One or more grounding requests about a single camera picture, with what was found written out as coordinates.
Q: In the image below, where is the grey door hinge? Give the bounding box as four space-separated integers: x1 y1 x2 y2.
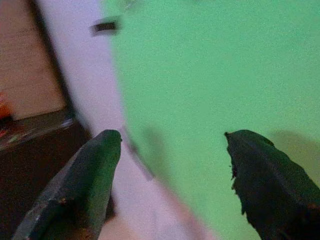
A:
119 124 155 182

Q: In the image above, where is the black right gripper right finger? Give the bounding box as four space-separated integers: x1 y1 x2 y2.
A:
224 129 320 240

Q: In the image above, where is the green door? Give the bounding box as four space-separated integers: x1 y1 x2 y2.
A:
99 0 320 240

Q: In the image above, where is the orange object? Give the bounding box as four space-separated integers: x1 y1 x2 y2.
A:
0 91 13 120

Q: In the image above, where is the black door latch plate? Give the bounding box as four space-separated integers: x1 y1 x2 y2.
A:
90 15 124 37

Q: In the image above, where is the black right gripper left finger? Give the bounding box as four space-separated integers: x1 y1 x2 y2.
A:
11 129 123 240

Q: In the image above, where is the white door frame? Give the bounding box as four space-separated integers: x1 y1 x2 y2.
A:
34 0 216 240

